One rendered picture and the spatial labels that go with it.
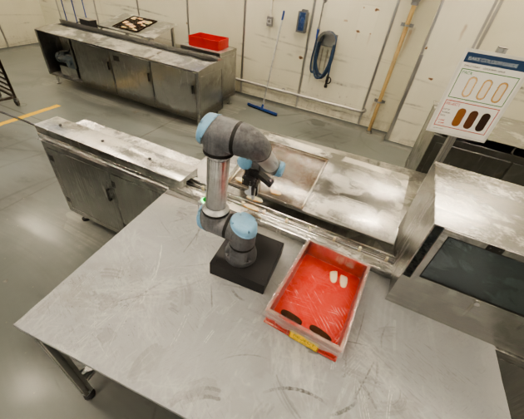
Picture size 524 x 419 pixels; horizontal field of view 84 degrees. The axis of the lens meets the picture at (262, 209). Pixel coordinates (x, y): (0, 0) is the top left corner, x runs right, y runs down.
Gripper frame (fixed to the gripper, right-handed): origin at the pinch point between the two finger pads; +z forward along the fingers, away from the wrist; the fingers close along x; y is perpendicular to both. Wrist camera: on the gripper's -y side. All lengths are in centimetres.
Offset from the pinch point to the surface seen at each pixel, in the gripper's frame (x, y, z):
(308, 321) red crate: 53, -48, 12
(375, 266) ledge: 13, -71, 8
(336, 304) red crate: 40, -58, 12
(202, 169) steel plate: -25, 49, 11
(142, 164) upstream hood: 2, 75, 1
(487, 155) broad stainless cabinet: -158, -150, 6
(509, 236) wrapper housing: 20, -104, -36
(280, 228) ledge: 9.3, -19.9, 7.7
